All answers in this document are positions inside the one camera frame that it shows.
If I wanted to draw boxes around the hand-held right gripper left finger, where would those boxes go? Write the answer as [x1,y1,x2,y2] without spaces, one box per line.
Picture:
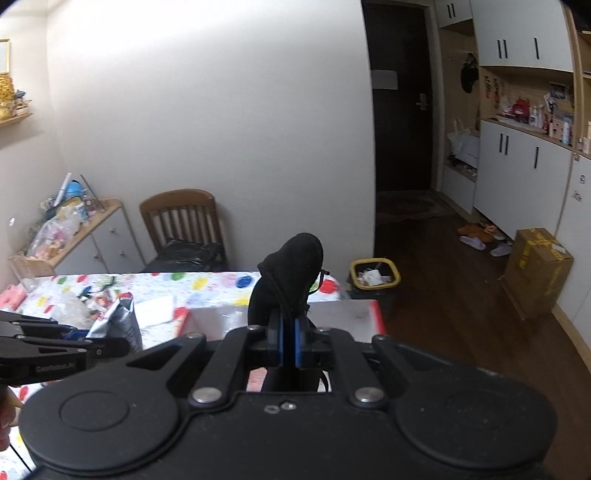
[124,311,283,408]

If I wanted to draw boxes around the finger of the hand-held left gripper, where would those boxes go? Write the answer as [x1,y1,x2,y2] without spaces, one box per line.
[0,310,80,343]
[14,336,131,361]

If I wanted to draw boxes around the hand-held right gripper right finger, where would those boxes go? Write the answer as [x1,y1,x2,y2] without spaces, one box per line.
[292,314,462,409]

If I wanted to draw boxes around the silver foil pouch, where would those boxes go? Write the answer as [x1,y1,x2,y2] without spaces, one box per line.
[87,298,144,352]

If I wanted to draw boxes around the red cardboard box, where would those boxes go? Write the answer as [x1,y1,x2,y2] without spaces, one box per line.
[178,299,387,393]

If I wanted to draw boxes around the person's left hand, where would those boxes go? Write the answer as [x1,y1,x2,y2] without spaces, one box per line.
[0,387,23,453]

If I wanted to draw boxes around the clear crinkled plastic bag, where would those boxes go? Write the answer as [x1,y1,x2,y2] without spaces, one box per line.
[46,293,93,330]

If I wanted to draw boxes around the pink cloth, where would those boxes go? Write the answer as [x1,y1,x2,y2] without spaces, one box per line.
[0,284,28,311]

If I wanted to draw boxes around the white paper sheet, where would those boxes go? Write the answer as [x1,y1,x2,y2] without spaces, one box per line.
[134,295,178,329]

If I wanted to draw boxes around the plastic bag of snacks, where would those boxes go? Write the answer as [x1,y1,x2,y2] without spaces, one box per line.
[25,217,81,259]

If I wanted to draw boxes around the trash bin with yellow rim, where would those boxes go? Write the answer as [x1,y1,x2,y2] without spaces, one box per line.
[348,257,402,305]

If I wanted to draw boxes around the white side cabinet wooden top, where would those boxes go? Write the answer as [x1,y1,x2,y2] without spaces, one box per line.
[9,198,147,278]

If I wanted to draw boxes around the black plastic bag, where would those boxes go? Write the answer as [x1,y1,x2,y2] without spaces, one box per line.
[143,239,227,273]

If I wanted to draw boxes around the white rolled tube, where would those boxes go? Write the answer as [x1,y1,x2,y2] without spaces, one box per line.
[54,172,74,208]

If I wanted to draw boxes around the wooden chair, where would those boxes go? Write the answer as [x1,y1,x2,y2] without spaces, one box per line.
[139,188,228,273]

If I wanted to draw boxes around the dark door mat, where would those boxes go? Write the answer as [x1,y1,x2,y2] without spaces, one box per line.
[375,190,455,224]

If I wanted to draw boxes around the brown plush slippers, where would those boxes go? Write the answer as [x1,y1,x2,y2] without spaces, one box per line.
[457,223,492,243]

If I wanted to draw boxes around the yellow shelf decoration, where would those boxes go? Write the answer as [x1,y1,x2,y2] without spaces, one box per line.
[0,74,17,120]

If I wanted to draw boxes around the cardboard box with yellow tape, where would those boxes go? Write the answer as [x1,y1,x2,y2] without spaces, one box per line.
[501,227,574,320]

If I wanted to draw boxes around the white tote bag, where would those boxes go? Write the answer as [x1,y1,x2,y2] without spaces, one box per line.
[445,117,481,169]

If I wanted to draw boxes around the dark door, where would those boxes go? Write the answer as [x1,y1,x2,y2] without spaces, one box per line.
[362,0,439,192]

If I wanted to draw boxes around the black hanging bag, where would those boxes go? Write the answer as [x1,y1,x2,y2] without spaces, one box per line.
[460,52,479,94]

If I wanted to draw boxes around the red bag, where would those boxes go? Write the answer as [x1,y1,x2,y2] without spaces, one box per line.
[505,97,532,124]

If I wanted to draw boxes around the white cabinet wall unit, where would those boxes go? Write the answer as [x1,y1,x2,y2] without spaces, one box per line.
[434,0,591,352]

